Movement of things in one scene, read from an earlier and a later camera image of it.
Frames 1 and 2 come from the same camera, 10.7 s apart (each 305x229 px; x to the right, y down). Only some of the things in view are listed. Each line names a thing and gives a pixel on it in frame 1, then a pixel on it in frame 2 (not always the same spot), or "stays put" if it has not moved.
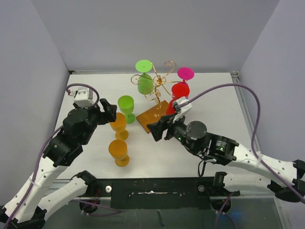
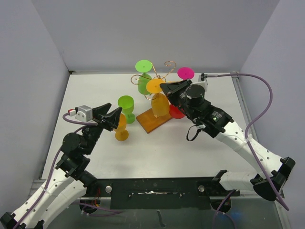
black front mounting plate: (159, 193) stays put
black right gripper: (166, 121) -> (172, 90)
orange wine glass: (119, 126) stays put
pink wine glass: (185, 73) stays put
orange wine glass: (118, 149) -> (159, 104)
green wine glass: (145, 84) stays put
